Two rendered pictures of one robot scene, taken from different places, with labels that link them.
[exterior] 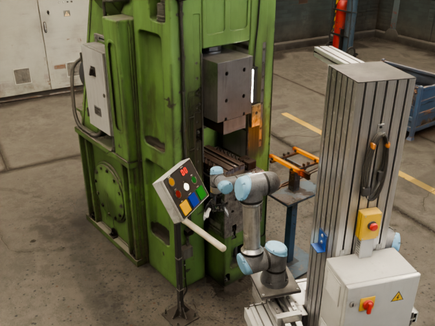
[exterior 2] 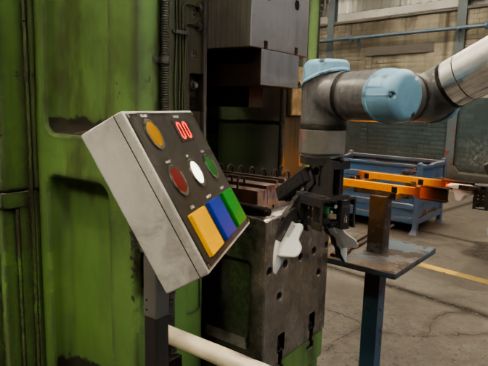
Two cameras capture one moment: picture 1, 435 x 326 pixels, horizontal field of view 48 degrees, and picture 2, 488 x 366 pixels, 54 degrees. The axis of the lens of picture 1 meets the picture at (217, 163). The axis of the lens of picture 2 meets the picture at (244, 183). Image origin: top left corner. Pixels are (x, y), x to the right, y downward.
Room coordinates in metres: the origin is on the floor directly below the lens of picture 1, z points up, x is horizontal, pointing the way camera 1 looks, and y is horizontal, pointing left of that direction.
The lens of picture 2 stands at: (1.78, 0.33, 1.21)
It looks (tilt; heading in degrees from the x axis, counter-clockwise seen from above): 9 degrees down; 345
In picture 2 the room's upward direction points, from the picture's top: 1 degrees clockwise
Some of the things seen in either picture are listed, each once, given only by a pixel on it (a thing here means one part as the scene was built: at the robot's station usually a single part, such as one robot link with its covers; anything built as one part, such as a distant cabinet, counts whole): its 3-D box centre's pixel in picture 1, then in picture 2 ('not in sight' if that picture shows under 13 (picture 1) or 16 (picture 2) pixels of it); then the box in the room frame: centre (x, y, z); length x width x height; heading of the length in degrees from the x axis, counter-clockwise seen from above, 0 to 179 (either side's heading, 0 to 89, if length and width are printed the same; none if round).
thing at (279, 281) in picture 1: (274, 272); not in sight; (2.11, -0.31, 0.87); 0.15 x 0.15 x 0.10
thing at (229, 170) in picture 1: (215, 161); (221, 186); (3.27, 0.01, 0.96); 0.42 x 0.20 x 0.09; 39
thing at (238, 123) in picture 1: (215, 116); (223, 71); (3.27, 0.01, 1.32); 0.42 x 0.20 x 0.10; 39
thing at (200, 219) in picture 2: (185, 207); (204, 231); (2.55, 0.20, 1.01); 0.07 x 0.05 x 0.07; 154
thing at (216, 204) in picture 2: (193, 200); (219, 218); (2.64, 0.15, 1.01); 0.07 x 0.05 x 0.07; 154
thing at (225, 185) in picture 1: (226, 184); (383, 96); (2.43, -0.05, 1.23); 0.11 x 0.11 x 0.08; 22
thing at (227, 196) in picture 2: (200, 193); (231, 207); (2.73, 0.11, 1.01); 0.07 x 0.05 x 0.07; 154
